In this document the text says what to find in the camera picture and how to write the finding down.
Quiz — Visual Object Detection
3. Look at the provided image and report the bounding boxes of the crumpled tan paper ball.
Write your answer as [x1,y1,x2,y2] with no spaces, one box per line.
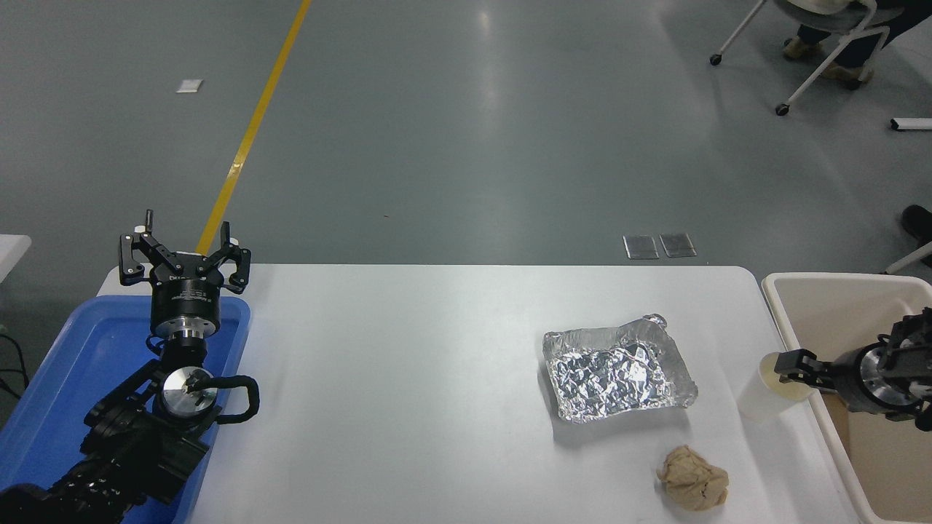
[656,445,730,512]

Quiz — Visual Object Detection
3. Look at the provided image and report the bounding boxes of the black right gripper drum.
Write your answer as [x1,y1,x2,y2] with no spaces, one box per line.
[836,344,879,410]

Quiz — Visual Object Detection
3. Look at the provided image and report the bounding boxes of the blue plastic tray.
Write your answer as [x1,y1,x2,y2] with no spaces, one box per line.
[0,295,251,524]

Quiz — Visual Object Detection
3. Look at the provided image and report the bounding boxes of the large pale bin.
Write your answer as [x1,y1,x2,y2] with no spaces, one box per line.
[761,271,932,523]

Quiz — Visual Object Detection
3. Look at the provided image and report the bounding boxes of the black floor cables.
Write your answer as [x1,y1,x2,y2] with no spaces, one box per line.
[0,327,31,401]

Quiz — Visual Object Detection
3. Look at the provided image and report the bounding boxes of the crumpled foil tray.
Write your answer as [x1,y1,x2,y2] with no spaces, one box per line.
[542,313,698,424]

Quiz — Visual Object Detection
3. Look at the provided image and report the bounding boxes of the person's dark shoe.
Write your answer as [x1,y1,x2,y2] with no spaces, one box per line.
[901,205,932,248]

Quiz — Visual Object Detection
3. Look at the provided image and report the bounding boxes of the white chair base leg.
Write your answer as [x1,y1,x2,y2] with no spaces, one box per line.
[882,240,932,275]

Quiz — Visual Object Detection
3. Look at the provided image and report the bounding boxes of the white-framed wheeled chair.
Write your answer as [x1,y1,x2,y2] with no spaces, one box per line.
[710,0,904,117]

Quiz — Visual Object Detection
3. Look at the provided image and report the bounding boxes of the white paper cup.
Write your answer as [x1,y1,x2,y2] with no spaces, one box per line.
[737,352,816,423]

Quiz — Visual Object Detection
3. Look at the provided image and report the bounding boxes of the seated person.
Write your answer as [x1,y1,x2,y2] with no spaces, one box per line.
[783,0,932,92]

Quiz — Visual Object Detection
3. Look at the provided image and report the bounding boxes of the white side table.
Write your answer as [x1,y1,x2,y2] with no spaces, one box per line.
[0,235,32,285]

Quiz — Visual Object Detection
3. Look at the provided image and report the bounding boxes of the brown cardboard piece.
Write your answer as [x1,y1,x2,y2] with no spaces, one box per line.
[829,393,867,467]

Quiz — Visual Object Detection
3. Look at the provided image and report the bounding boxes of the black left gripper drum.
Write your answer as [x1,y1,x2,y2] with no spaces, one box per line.
[151,253,224,338]

